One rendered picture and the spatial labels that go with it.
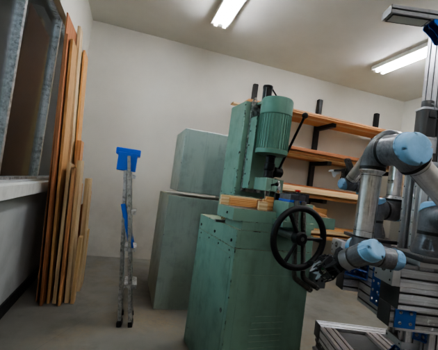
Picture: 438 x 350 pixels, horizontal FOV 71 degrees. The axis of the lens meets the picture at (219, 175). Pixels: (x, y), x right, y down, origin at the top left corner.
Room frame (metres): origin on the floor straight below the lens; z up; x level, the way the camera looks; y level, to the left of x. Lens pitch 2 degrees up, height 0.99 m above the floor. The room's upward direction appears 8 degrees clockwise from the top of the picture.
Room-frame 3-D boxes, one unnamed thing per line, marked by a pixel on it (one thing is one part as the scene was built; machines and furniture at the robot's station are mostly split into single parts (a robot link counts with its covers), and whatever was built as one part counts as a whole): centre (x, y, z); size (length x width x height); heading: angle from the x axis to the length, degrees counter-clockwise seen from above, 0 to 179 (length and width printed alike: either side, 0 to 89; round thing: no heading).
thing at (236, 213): (1.60, -0.35, 0.87); 0.61 x 0.30 x 0.06; 111
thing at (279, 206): (1.52, -0.38, 0.91); 0.15 x 0.14 x 0.09; 111
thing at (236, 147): (1.96, -0.16, 1.16); 0.22 x 0.22 x 0.72; 21
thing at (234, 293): (1.80, -0.22, 0.35); 0.58 x 0.45 x 0.71; 21
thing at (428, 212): (1.32, -0.95, 0.98); 0.13 x 0.12 x 0.14; 16
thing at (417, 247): (1.33, -0.95, 0.87); 0.15 x 0.15 x 0.10
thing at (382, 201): (1.83, -0.94, 0.98); 0.13 x 0.12 x 0.14; 106
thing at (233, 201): (1.72, -0.37, 0.92); 0.63 x 0.02 x 0.04; 111
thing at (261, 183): (1.70, -0.26, 1.03); 0.14 x 0.07 x 0.09; 21
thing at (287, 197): (1.52, -0.39, 0.99); 0.13 x 0.11 x 0.06; 111
